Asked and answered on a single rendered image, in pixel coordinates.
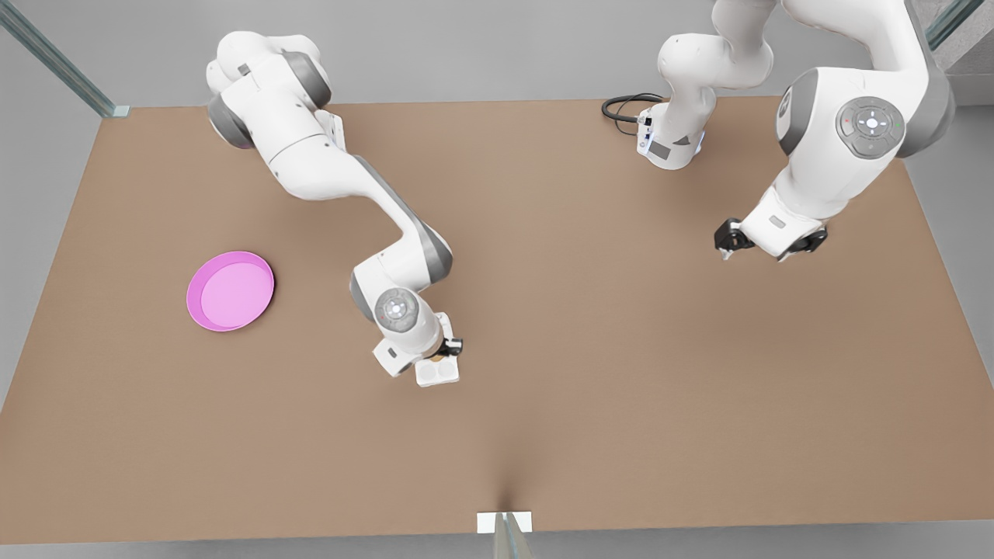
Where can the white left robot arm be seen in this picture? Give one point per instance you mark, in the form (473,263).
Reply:
(846,155)

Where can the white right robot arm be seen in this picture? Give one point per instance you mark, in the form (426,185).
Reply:
(311,155)

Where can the white egg box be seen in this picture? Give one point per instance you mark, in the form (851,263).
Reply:
(437,373)

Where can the pink round plate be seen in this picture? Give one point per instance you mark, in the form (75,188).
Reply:
(231,292)

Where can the silver frame post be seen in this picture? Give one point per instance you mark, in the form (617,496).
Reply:
(506,532)
(954,22)
(54,58)

